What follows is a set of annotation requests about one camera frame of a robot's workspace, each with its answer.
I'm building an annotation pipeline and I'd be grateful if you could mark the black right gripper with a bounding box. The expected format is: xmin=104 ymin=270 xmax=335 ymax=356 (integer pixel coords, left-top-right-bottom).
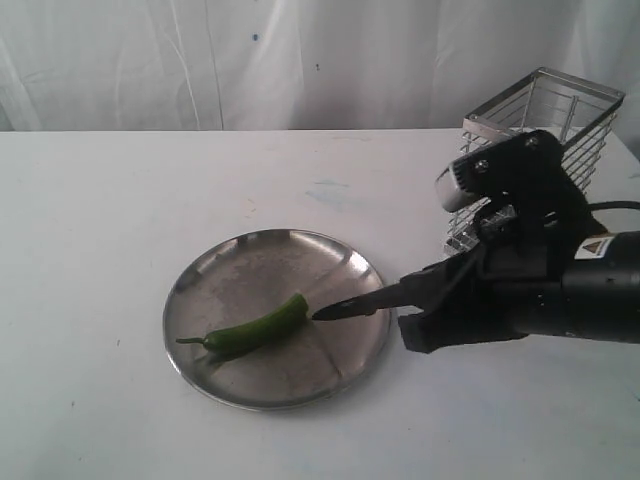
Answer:
xmin=398 ymin=128 xmax=609 ymax=355

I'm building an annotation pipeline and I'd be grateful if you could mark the black knife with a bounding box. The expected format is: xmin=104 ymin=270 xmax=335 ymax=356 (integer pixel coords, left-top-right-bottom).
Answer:
xmin=311 ymin=283 xmax=409 ymax=321

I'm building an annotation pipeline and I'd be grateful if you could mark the green chili pepper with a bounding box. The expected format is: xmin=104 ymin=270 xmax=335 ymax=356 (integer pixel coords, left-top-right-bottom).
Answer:
xmin=175 ymin=293 xmax=309 ymax=360

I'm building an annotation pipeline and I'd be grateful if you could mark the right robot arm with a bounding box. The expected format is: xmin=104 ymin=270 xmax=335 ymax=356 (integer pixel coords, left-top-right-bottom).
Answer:
xmin=398 ymin=130 xmax=639 ymax=353

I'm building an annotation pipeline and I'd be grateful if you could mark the round steel plate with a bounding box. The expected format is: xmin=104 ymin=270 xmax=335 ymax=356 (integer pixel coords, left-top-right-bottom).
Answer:
xmin=163 ymin=228 xmax=394 ymax=411

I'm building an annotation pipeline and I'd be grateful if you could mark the white backdrop curtain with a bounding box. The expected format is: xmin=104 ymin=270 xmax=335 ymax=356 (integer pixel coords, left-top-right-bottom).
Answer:
xmin=1 ymin=1 xmax=639 ymax=131

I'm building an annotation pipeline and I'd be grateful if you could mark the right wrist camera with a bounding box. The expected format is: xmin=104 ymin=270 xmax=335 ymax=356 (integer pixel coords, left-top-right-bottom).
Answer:
xmin=435 ymin=154 xmax=489 ymax=213

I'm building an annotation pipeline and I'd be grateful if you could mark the wire metal utensil holder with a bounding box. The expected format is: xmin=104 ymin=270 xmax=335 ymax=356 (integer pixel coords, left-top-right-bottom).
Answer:
xmin=444 ymin=67 xmax=625 ymax=256

